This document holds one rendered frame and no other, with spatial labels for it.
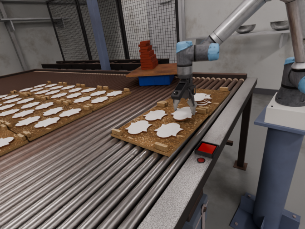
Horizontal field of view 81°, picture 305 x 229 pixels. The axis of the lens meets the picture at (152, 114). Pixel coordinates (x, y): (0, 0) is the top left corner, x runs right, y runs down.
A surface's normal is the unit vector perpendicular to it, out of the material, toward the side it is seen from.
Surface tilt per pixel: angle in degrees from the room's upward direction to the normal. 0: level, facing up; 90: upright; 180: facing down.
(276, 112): 90
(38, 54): 90
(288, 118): 90
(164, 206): 0
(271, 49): 90
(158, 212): 0
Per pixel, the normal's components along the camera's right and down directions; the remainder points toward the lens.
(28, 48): 0.74, 0.20
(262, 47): -0.66, 0.37
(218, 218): -0.11, -0.91
